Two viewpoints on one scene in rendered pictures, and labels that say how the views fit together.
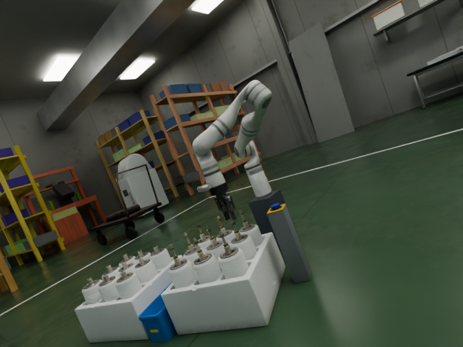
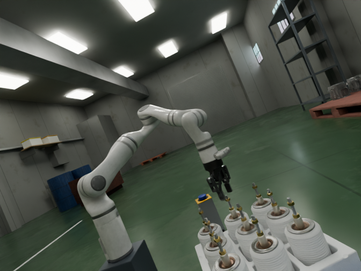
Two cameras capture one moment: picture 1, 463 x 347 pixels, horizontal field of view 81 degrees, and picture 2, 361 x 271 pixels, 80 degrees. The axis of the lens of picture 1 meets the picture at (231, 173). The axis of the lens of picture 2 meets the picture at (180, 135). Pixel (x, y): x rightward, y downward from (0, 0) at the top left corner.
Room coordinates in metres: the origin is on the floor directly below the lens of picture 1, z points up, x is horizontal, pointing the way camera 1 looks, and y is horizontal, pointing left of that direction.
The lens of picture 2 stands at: (1.57, 0.77, 0.63)
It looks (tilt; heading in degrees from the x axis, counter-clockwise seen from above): 0 degrees down; 241
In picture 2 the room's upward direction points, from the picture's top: 23 degrees counter-clockwise
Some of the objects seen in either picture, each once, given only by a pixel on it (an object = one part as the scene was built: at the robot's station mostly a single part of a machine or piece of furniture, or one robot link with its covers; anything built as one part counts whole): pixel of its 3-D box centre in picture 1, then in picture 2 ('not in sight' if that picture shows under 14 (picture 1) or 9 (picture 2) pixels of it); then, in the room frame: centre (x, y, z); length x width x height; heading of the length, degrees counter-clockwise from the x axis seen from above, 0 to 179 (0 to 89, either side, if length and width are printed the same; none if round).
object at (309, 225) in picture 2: (178, 264); (300, 226); (1.08, 0.33, 0.25); 0.08 x 0.08 x 0.01
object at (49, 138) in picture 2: not in sight; (49, 140); (1.68, -8.62, 2.38); 0.52 x 0.44 x 0.29; 51
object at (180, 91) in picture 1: (213, 131); not in sight; (7.23, 0.03, 1.26); 2.82 x 0.74 x 2.52; 141
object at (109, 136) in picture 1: (140, 162); not in sight; (8.46, 2.49, 1.30); 2.73 x 0.74 x 2.60; 51
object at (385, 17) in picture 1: (389, 17); not in sight; (5.49, -4.03, 1.89); 0.52 x 0.43 x 0.29; 51
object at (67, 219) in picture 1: (67, 201); not in sight; (7.33, 4.34, 0.97); 1.46 x 1.30 x 1.94; 140
